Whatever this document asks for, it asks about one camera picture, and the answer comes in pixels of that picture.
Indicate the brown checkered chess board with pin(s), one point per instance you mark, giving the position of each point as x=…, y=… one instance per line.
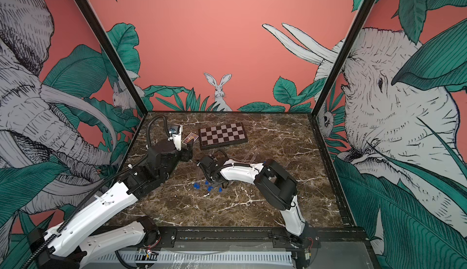
x=222, y=135

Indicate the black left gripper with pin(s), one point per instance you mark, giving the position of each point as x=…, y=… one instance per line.
x=187, y=152

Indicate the black frame post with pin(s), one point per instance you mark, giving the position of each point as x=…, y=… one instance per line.
x=352, y=35
x=101, y=35

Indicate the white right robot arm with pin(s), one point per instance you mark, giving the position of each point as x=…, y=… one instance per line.
x=278, y=187

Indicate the white slotted cable duct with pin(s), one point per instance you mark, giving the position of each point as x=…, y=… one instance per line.
x=172, y=257

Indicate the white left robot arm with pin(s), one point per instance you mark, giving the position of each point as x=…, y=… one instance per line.
x=74, y=244

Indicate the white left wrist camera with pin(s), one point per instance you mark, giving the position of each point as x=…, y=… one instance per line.
x=175, y=132

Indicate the black frame post left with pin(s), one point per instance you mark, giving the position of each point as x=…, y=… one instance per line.
x=101, y=35

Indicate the black frame post right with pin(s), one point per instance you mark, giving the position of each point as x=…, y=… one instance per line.
x=352, y=35

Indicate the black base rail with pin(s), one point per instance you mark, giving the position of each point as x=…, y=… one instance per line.
x=278, y=237

